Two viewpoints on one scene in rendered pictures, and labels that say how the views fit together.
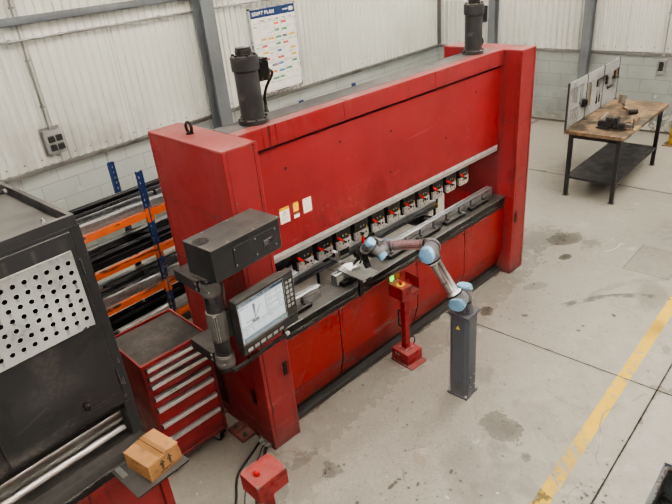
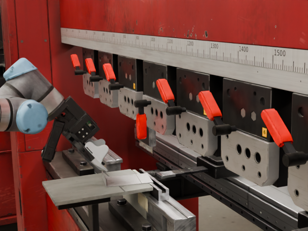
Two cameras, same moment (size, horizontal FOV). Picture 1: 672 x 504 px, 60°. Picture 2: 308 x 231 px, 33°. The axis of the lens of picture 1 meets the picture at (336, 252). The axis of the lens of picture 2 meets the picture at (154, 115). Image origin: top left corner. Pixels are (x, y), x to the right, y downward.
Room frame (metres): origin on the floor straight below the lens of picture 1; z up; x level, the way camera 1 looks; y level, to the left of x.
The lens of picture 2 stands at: (4.62, -1.37, 1.46)
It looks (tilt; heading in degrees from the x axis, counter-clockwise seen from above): 11 degrees down; 110
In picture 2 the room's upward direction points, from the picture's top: 1 degrees counter-clockwise
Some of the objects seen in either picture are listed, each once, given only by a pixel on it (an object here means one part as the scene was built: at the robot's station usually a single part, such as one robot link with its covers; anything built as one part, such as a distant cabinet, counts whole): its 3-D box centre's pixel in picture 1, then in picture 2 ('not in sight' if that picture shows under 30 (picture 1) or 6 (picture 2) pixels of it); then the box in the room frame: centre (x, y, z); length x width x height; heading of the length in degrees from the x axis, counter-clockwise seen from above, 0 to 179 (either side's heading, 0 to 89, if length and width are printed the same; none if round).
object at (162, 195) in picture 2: not in sight; (149, 184); (4.13, -0.08, 0.99); 0.20 x 0.03 x 0.03; 132
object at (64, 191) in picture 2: (358, 271); (96, 185); (4.01, -0.16, 1.00); 0.26 x 0.18 x 0.01; 42
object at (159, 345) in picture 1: (172, 392); not in sight; (3.37, 1.28, 0.50); 0.50 x 0.50 x 1.00; 42
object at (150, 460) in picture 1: (147, 458); not in sight; (2.21, 1.06, 1.04); 0.30 x 0.26 x 0.12; 136
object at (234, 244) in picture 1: (243, 294); not in sight; (2.94, 0.56, 1.53); 0.51 x 0.25 x 0.85; 137
